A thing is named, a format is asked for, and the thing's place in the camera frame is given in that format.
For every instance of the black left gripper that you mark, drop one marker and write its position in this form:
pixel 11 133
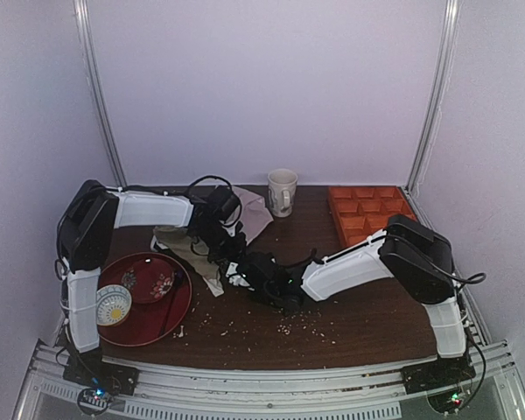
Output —
pixel 221 244

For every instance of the white black boxer briefs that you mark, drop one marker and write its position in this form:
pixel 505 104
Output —
pixel 237 274

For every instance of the orange compartment tray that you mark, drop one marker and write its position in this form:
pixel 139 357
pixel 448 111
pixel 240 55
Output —
pixel 359 211

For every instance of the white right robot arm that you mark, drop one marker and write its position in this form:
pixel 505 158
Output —
pixel 417 257

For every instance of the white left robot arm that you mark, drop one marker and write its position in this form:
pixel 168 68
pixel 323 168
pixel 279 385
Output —
pixel 85 230

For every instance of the olive green underwear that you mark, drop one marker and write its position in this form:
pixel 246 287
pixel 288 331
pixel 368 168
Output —
pixel 176 240

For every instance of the pink white underwear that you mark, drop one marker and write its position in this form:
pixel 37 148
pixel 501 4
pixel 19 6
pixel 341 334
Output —
pixel 255 216

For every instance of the white ceramic mug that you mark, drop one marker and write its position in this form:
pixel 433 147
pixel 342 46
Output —
pixel 282 185

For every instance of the red floral bowl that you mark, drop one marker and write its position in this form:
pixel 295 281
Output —
pixel 148 280

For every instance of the round red tray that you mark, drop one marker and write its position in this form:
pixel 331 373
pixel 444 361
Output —
pixel 148 323

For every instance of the blue white patterned bowl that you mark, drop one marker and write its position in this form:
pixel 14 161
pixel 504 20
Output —
pixel 113 304

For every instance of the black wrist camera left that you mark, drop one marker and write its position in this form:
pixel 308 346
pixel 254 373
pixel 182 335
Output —
pixel 224 205

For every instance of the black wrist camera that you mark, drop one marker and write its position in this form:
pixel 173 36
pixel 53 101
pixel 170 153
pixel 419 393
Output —
pixel 224 205
pixel 257 269

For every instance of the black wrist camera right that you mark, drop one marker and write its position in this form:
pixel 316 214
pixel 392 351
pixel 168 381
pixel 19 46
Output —
pixel 257 269

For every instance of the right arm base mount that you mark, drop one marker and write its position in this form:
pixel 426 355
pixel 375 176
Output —
pixel 437 373

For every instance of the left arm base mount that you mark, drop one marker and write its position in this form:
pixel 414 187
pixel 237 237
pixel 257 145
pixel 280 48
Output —
pixel 90 370

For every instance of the aluminium front rail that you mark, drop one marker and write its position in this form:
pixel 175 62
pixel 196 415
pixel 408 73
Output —
pixel 366 392

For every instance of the left aluminium frame post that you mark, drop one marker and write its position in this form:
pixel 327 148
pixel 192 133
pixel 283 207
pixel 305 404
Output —
pixel 84 29

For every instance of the aluminium frame post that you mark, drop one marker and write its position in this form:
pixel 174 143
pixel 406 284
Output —
pixel 84 29
pixel 440 80

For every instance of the right aluminium frame post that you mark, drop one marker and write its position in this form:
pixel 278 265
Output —
pixel 440 80

